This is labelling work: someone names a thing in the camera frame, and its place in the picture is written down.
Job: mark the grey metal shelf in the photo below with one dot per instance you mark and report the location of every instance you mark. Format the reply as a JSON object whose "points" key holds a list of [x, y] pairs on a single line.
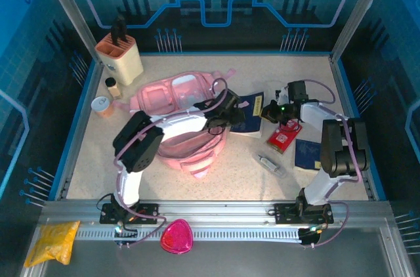
{"points": [[262, 260]]}

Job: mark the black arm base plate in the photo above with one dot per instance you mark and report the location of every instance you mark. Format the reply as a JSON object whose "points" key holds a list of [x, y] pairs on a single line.
{"points": [[149, 213], [283, 213]]}

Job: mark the small controller board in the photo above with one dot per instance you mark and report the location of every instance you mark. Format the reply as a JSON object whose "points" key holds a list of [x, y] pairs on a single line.
{"points": [[122, 228], [310, 231]]}

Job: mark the beige knife block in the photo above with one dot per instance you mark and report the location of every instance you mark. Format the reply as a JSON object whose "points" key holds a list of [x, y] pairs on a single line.
{"points": [[126, 60]]}

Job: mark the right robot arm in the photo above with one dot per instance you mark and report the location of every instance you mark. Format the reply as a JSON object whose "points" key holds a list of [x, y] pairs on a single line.
{"points": [[341, 149]]}

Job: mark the spice bottle with black cap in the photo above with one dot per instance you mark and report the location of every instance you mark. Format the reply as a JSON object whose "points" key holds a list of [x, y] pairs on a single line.
{"points": [[114, 88]]}

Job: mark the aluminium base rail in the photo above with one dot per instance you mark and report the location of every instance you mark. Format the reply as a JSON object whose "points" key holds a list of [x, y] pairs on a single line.
{"points": [[213, 211]]}

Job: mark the yellow plastic bag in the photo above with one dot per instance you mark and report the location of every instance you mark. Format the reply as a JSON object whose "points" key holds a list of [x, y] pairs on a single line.
{"points": [[52, 241]]}

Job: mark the aluminium frame post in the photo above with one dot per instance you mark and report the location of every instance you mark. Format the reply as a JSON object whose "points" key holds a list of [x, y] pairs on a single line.
{"points": [[69, 4], [363, 4]]}

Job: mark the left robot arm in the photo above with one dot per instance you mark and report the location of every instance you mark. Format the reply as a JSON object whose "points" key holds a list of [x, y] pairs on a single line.
{"points": [[138, 145]]}

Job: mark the pink triangular pouch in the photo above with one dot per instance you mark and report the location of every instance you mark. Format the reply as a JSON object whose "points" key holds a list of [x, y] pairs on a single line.
{"points": [[177, 236]]}

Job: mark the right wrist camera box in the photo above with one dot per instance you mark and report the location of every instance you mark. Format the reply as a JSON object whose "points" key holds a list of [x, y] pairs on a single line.
{"points": [[282, 94]]}

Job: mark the orange can with white lid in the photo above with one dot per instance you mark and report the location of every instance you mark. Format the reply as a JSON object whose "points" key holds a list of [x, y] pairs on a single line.
{"points": [[102, 106]]}

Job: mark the clear plastic pencil case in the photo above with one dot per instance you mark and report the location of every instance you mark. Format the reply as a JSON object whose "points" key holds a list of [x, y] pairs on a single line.
{"points": [[270, 165]]}

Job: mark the red card pack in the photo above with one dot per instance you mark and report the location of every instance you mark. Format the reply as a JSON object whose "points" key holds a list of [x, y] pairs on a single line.
{"points": [[282, 139]]}

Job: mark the dark blue book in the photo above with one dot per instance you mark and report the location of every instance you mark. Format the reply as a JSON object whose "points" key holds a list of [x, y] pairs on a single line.
{"points": [[252, 122], [306, 154]]}

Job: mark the pink backpack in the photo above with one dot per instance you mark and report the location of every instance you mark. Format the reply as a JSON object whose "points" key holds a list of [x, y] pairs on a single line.
{"points": [[154, 96]]}

